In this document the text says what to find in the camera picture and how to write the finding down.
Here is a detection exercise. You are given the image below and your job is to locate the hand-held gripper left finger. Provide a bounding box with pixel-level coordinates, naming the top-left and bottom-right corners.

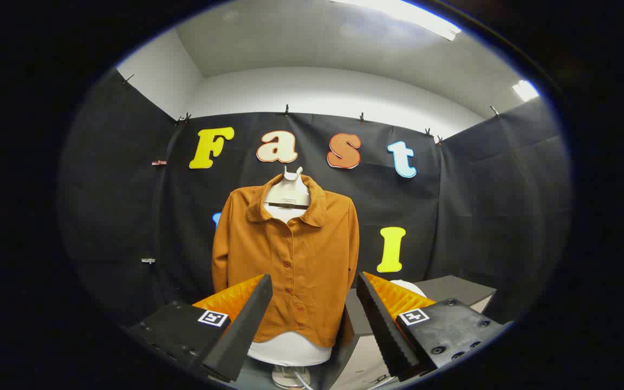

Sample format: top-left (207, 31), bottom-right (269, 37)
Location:
top-left (122, 274), bottom-right (274, 383)

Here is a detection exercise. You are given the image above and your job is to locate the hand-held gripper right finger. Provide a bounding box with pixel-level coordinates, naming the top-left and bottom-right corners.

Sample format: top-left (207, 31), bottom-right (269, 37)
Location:
top-left (356, 272), bottom-right (508, 381)

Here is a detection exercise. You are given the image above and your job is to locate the orange button shirt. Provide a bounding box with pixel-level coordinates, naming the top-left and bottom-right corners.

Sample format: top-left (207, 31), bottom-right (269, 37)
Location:
top-left (212, 173), bottom-right (360, 348)

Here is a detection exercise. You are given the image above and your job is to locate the metal mannequin stand base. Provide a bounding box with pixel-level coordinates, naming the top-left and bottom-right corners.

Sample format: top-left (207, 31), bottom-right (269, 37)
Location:
top-left (271, 365), bottom-right (313, 389)

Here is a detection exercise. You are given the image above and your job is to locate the grey side table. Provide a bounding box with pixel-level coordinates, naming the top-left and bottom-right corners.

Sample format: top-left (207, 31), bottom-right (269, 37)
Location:
top-left (329, 275), bottom-right (498, 390)

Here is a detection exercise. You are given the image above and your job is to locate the white mannequin torso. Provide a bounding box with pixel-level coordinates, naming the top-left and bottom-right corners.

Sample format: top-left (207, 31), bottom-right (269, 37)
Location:
top-left (247, 166), bottom-right (335, 367)

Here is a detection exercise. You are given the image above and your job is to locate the black backdrop cloth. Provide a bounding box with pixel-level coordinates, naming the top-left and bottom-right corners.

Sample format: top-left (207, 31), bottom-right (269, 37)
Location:
top-left (57, 68), bottom-right (573, 328)

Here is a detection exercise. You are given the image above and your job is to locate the row of black backdrop clips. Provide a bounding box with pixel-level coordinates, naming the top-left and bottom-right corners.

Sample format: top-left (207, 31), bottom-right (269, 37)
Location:
top-left (122, 73), bottom-right (501, 146)

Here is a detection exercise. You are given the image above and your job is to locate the small ceiling light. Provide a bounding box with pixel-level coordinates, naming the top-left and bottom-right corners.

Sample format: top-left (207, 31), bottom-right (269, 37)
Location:
top-left (511, 80), bottom-right (540, 103)

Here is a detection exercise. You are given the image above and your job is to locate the long ceiling light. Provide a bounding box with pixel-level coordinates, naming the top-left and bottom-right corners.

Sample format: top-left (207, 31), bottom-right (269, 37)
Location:
top-left (331, 0), bottom-right (462, 42)

